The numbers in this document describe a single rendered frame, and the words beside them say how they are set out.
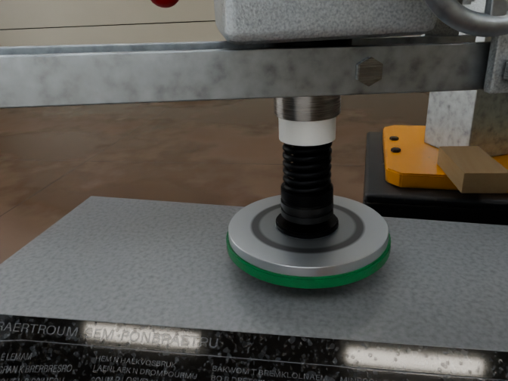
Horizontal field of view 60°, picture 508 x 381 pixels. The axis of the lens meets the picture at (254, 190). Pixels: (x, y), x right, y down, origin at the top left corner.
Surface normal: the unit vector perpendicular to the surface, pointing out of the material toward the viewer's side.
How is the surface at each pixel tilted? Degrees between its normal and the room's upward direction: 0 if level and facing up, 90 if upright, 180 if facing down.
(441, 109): 90
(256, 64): 90
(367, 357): 45
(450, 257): 0
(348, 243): 0
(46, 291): 0
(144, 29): 90
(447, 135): 90
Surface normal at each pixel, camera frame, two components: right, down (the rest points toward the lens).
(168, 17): -0.18, 0.39
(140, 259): -0.04, -0.92
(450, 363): -0.14, -0.37
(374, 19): 0.11, 0.38
